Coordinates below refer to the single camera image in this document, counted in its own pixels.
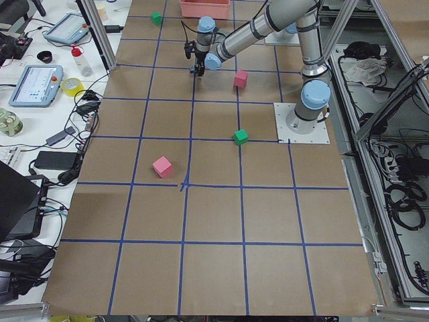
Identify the pink cube near arm base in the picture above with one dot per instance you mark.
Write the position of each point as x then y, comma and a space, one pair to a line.
240, 79

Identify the yellow tape roll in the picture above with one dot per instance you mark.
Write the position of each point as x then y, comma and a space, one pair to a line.
72, 87

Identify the black laptop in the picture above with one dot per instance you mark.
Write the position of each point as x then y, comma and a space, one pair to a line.
22, 199

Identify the teach pendant lower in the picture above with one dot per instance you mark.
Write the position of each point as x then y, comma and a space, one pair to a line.
37, 86

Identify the teach pendant upper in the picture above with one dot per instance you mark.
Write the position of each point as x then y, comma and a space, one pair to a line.
69, 30

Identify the green cube centre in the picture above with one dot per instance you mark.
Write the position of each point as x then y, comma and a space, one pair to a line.
240, 137

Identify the white cloth rag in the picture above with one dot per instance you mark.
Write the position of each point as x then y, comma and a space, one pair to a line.
367, 71

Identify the green tape dispenser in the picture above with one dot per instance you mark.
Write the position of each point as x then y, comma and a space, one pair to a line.
11, 124

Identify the clear bottle red cap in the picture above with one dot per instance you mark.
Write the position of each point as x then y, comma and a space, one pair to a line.
81, 62

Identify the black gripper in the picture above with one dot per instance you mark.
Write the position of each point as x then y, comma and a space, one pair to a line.
200, 62

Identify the green cube far corner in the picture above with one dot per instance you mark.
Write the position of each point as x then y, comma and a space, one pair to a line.
156, 18

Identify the pink cube tilted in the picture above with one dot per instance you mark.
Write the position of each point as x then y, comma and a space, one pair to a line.
163, 167

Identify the black power adapter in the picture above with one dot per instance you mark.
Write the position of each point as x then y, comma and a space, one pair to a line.
47, 160

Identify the aluminium frame post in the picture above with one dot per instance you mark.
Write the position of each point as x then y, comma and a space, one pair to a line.
92, 19

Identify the pink plastic bin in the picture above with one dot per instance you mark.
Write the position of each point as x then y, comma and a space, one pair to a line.
217, 9

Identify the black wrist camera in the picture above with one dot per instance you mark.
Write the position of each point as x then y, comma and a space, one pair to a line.
189, 48

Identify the black small bowl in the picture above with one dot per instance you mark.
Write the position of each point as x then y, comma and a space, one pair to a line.
45, 56

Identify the teach pendant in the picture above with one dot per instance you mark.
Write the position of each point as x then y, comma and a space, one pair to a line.
69, 30
37, 86

